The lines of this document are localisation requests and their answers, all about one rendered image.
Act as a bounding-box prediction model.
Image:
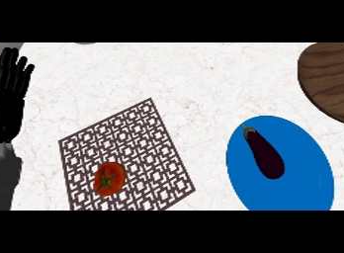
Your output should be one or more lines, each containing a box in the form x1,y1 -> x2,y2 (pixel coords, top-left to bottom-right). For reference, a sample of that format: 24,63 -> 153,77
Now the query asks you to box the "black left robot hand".
0,46 -> 37,145

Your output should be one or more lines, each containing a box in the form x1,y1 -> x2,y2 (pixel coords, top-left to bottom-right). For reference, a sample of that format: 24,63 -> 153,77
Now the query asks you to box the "blue oval plate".
225,115 -> 336,211

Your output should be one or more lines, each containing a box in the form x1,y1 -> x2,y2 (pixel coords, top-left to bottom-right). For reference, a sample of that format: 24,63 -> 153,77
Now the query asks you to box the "brown patterned lattice placemat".
58,97 -> 197,211

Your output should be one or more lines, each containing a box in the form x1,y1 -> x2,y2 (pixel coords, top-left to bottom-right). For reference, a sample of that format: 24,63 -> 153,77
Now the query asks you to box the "red tomato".
92,161 -> 129,198

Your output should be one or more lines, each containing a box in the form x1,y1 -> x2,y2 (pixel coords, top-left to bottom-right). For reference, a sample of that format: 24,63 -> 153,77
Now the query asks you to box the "dark purple eggplant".
241,124 -> 287,181

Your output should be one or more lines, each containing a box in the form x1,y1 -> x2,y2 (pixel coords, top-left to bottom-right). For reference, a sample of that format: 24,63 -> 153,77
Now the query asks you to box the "brown wooden round board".
296,42 -> 344,127

